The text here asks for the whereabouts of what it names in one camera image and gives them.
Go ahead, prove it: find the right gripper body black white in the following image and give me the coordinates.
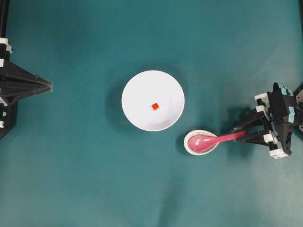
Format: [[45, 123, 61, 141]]
[[255, 82, 296, 159]]

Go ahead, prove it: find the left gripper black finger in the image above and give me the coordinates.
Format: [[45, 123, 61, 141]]
[[0, 60, 52, 87], [0, 82, 53, 104]]

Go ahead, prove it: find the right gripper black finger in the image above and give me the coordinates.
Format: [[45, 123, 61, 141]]
[[232, 106, 267, 132], [235, 130, 272, 145]]

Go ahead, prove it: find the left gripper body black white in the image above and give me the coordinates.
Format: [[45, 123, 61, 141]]
[[0, 37, 12, 129]]

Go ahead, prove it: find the pink plastic spoon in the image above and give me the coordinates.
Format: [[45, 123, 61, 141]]
[[187, 131, 248, 151]]

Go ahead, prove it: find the small red block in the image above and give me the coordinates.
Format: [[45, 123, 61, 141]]
[[152, 103, 159, 111]]

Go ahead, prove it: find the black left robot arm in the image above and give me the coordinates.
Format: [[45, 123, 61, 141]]
[[0, 0, 53, 137]]

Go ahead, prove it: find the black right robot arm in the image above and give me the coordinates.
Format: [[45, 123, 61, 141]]
[[232, 82, 303, 159]]

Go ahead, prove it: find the white round bowl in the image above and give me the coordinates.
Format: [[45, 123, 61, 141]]
[[121, 70, 185, 131]]

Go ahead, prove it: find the small speckled ceramic dish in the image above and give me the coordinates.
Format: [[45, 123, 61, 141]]
[[184, 130, 218, 156]]

